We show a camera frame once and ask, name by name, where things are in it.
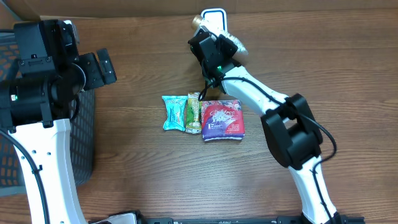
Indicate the green yellow snack packet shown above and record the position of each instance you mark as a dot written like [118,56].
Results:
[193,121]

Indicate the grey plastic basket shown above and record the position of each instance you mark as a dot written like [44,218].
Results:
[81,137]

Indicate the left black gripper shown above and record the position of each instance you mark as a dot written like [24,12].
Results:
[106,65]

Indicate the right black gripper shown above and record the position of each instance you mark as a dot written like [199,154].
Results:
[224,47]

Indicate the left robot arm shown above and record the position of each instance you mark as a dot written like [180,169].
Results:
[46,76]

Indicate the mint green tissue pack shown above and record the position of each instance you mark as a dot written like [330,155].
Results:
[175,107]

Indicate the purple red liner pack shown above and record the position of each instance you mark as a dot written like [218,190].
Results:
[222,119]

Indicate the white tube gold cap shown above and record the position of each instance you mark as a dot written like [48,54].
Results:
[199,24]

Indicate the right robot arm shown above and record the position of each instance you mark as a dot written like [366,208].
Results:
[292,134]

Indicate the white barcode scanner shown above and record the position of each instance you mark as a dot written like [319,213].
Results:
[217,16]

